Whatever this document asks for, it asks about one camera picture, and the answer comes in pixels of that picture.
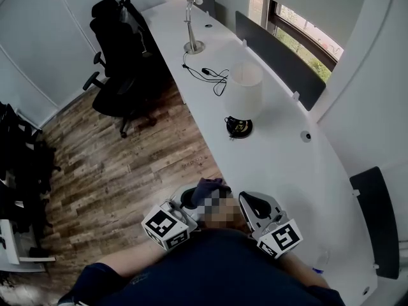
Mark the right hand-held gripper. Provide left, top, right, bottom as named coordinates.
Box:
left=238, top=191, right=303, bottom=260

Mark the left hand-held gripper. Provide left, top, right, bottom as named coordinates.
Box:
left=141, top=185, right=200, bottom=252

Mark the dark purple cloth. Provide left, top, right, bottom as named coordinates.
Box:
left=190, top=177, right=232, bottom=208

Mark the white shade table lamp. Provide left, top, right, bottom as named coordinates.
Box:
left=223, top=61, right=265, bottom=140

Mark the person's left forearm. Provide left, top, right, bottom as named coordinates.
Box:
left=94, top=240, right=167, bottom=277

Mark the person's right forearm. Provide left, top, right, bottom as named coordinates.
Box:
left=279, top=251, right=330, bottom=289

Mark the silver desk lamp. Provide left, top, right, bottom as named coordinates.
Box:
left=183, top=0, right=206, bottom=55

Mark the person's navy shirt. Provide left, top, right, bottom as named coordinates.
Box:
left=58, top=227, right=347, bottom=306

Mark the rounded dark desk divider panel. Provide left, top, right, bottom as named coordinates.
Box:
left=349, top=166, right=401, bottom=281

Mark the white low cabinet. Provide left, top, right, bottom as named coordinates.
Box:
left=0, top=218, right=57, bottom=274

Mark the cluster of black chairs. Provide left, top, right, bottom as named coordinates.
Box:
left=0, top=99, right=62, bottom=232

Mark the black office chair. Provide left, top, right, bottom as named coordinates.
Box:
left=82, top=0, right=161, bottom=139

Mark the long dark desk divider panel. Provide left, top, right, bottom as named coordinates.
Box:
left=235, top=10, right=327, bottom=112

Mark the dark framed window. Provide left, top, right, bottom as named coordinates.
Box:
left=266, top=0, right=347, bottom=83

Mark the small dark desk divider panel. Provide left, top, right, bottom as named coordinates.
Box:
left=183, top=0, right=217, bottom=20

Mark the white roller blind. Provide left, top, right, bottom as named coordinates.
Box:
left=268, top=0, right=371, bottom=50

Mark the black lamp cable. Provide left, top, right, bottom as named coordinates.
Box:
left=182, top=51, right=230, bottom=98

